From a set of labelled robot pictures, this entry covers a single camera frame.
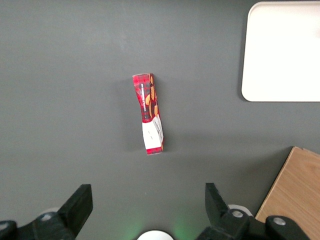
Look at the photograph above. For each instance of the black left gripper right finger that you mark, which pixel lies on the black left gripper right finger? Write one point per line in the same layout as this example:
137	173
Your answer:
216	207

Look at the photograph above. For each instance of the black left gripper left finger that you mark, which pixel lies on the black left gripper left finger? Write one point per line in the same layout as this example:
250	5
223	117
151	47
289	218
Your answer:
77	207

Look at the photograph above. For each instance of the red cookie box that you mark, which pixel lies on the red cookie box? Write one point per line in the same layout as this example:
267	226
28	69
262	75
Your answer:
150	112

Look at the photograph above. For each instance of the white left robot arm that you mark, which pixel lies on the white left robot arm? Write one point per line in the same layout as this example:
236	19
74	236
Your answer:
155	236

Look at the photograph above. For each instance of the cream rectangular tray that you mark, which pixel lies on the cream rectangular tray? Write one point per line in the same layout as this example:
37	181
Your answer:
282	50

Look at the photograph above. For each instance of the wooden two-drawer cabinet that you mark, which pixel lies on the wooden two-drawer cabinet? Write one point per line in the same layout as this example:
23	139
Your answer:
295	187

